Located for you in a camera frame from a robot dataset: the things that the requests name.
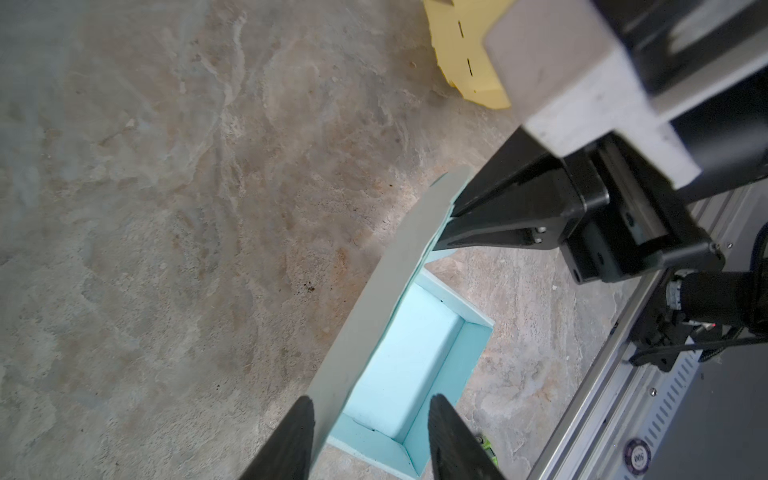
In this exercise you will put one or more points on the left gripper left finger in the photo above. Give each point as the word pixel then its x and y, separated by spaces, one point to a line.
pixel 287 454

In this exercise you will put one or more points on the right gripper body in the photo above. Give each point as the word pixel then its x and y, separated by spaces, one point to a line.
pixel 633 221

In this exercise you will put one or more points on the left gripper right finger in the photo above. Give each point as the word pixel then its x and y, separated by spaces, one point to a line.
pixel 455 452

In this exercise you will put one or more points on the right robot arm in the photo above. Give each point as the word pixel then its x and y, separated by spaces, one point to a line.
pixel 718 297

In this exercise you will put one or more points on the yellow paper box stack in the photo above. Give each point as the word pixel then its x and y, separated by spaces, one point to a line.
pixel 457 29

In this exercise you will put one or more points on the light blue paper box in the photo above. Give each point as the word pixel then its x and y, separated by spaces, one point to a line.
pixel 408 338

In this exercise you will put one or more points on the orange green toy block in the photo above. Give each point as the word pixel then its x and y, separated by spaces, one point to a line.
pixel 487 447

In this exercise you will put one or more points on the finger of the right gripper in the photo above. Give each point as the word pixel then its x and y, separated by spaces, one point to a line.
pixel 525 197

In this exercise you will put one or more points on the round black white disc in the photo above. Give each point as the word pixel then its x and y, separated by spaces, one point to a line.
pixel 637 456

